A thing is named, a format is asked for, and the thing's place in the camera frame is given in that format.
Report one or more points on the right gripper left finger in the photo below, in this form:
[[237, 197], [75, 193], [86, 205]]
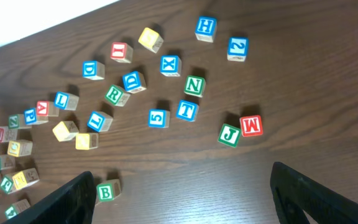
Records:
[[72, 203]]

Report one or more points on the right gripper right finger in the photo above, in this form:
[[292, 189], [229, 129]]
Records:
[[296, 195]]

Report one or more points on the green B block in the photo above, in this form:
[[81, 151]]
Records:
[[108, 190]]

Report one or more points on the blue T block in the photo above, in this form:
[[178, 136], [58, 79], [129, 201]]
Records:
[[187, 111]]

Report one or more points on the yellow K block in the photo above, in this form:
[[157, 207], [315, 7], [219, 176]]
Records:
[[25, 178]]

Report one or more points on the green 4 block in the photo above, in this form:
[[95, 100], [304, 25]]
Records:
[[16, 208]]

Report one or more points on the green J block left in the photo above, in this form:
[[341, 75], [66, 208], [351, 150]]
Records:
[[7, 184]]

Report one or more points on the green j block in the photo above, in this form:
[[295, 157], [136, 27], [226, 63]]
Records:
[[229, 135], [7, 184]]

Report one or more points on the yellow S block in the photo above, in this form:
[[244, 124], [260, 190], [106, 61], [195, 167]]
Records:
[[65, 131]]

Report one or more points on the yellow C block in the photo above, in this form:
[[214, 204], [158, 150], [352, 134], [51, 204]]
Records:
[[20, 148]]

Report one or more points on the red M block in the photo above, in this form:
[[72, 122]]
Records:
[[251, 126]]

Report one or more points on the green 7 block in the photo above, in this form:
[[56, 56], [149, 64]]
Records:
[[7, 162]]

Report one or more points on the blue L block lower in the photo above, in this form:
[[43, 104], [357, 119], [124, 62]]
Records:
[[100, 121]]

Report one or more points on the blue l block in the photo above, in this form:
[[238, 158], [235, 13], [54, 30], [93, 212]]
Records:
[[100, 121], [66, 101]]

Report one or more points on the green J block right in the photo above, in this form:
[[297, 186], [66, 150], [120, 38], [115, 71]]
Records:
[[229, 135]]

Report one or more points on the blue P block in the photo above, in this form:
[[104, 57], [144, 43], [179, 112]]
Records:
[[31, 117]]

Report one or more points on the red A block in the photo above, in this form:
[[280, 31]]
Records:
[[47, 108]]

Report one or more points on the green Z block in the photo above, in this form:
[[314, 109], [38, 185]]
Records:
[[17, 121]]

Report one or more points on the red U block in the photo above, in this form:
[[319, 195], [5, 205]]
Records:
[[7, 134]]

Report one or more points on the blue L block upper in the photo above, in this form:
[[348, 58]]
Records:
[[66, 101]]

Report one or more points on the green R block upper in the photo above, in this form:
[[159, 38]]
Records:
[[117, 96]]

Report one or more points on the blue 5 block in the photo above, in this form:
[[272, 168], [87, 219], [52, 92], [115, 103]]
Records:
[[158, 118]]

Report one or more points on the blue D block upper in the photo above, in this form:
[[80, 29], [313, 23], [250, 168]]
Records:
[[93, 70]]

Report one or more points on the blue d block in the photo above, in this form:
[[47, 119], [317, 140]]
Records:
[[93, 70], [134, 82]]

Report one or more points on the blue D block lower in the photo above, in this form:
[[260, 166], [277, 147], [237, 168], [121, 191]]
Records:
[[134, 82]]

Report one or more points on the green N block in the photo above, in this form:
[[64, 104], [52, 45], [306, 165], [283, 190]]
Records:
[[195, 86]]

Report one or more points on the blue 2 block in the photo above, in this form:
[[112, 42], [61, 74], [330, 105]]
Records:
[[237, 49]]

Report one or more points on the red I block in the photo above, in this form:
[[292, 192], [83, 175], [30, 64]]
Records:
[[121, 52]]

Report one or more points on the blue X block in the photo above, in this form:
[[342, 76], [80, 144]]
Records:
[[170, 66]]

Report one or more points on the yellow block top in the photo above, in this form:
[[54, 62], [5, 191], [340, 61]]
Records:
[[151, 40]]

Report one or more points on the blue H block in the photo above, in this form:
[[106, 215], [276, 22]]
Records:
[[205, 29]]

